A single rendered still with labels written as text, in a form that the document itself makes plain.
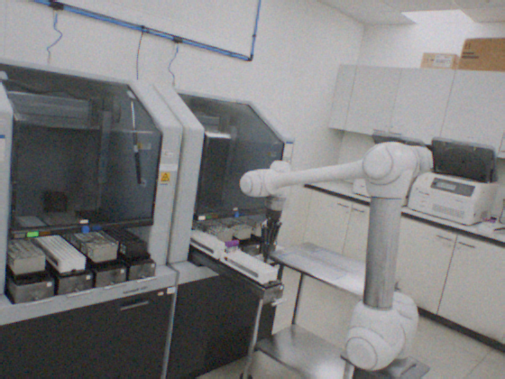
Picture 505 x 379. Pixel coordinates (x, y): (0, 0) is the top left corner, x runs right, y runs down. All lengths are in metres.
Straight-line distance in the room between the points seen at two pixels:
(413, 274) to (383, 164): 2.83
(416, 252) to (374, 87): 1.72
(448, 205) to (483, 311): 0.90
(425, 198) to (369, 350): 2.67
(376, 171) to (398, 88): 3.17
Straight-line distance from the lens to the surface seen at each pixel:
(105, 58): 3.04
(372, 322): 1.48
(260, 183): 1.65
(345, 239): 4.39
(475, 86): 4.22
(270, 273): 1.94
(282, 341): 2.60
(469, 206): 3.88
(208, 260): 2.14
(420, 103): 4.36
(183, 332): 2.33
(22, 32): 2.86
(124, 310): 2.05
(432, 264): 4.02
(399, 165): 1.36
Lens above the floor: 1.57
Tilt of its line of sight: 11 degrees down
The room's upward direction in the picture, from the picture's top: 9 degrees clockwise
